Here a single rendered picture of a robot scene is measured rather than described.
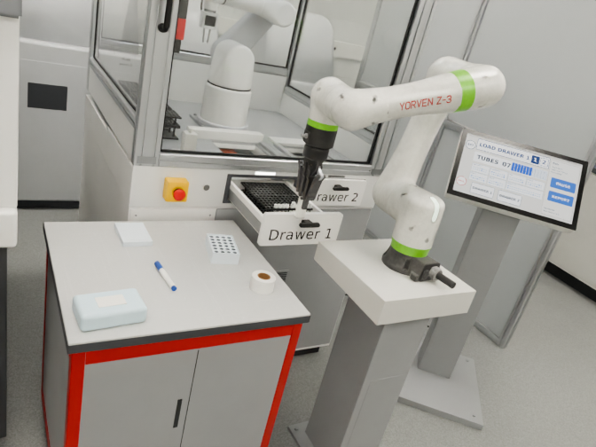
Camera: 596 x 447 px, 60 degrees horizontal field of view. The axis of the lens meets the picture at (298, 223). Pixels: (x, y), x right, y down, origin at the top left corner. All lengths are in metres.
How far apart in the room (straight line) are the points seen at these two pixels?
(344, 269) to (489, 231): 0.93
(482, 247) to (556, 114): 0.95
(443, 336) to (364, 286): 1.12
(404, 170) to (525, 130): 1.51
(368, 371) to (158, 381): 0.70
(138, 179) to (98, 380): 0.68
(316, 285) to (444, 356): 0.76
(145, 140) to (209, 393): 0.78
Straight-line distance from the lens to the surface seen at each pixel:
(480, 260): 2.41
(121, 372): 1.35
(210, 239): 1.64
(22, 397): 2.23
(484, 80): 1.56
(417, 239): 1.61
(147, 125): 1.68
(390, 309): 1.49
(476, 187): 2.22
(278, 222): 1.59
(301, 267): 2.18
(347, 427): 1.93
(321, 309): 2.39
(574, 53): 3.05
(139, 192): 1.75
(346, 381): 1.87
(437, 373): 2.71
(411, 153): 1.71
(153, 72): 1.64
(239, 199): 1.77
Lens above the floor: 1.54
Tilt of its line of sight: 23 degrees down
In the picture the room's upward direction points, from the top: 14 degrees clockwise
